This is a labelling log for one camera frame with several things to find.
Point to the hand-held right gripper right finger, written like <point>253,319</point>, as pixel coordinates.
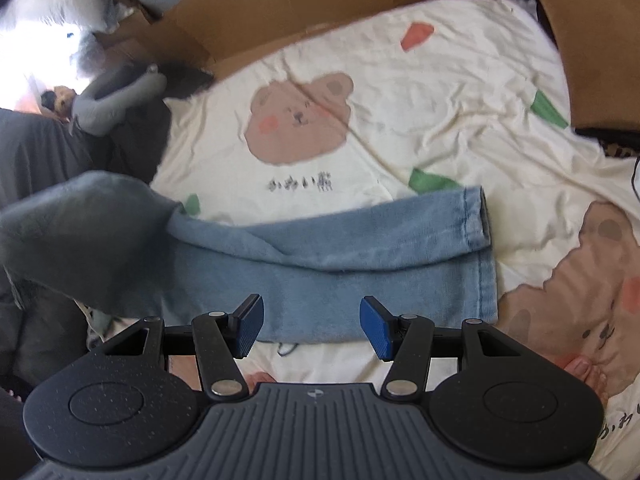
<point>376,322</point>

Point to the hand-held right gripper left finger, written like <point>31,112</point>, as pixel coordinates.
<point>248,322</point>

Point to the light blue denim pants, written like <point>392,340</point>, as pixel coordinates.
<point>350,250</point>

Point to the person's bare foot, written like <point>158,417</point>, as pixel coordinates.
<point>587,372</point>

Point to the cream bear print bedsheet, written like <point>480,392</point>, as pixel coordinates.
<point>450,110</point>

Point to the grey neck pillow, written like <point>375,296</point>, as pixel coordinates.
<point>107,102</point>

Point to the dark grey cloth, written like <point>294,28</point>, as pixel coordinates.
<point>35,150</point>

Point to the small plush doll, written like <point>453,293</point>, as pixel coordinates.
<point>59,101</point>

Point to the brown cardboard sheet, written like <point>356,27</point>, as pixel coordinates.
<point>300,5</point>

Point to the brown cushion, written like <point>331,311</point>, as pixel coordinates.
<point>590,35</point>

